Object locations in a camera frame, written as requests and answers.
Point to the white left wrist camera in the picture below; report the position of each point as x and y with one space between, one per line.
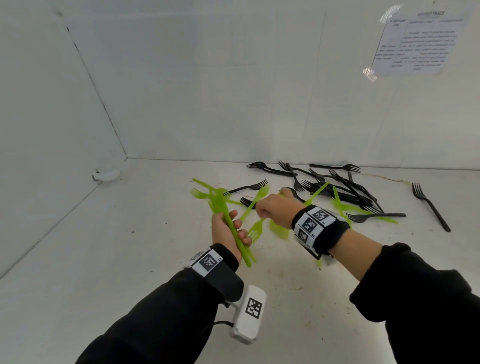
249 315

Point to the pile of black plastic forks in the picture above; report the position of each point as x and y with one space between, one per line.
375 215

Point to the pile of plastic cutlery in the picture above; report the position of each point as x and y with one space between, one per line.
258 195

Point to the person's right hand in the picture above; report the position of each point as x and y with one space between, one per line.
279 210

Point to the printed paper wall notice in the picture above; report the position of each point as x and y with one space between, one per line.
420 45

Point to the black marker right wrist band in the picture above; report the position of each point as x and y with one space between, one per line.
326 232

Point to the black marker wrist band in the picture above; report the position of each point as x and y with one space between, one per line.
221 273
326 232

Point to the small white wall clip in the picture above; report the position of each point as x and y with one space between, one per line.
108 175

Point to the black marker left wrist band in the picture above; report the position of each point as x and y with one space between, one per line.
221 273

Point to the person's left forearm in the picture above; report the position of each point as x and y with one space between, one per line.
161 326

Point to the person's left hand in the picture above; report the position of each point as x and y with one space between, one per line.
221 234

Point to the green plastic fork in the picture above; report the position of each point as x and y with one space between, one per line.
279 228

